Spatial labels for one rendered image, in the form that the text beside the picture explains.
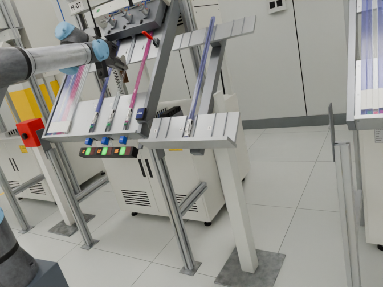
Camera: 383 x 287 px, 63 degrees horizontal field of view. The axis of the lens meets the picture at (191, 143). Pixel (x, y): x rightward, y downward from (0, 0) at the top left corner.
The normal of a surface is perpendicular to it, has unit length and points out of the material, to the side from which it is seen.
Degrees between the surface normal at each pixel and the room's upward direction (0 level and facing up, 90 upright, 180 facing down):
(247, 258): 90
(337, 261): 0
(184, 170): 90
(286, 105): 90
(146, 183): 90
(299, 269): 0
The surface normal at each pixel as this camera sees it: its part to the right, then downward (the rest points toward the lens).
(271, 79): -0.49, 0.40
